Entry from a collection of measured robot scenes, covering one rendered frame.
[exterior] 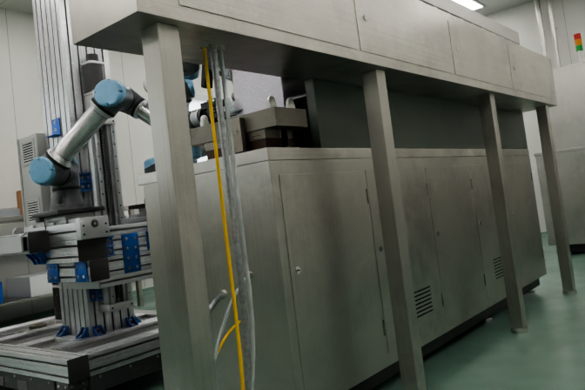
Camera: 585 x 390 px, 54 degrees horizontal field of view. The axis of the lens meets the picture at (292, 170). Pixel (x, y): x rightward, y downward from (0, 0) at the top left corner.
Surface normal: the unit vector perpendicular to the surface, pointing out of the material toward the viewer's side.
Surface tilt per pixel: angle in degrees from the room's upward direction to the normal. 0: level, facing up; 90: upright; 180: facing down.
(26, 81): 90
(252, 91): 90
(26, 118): 90
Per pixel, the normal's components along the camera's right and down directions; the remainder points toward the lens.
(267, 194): -0.63, 0.03
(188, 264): 0.76, -0.13
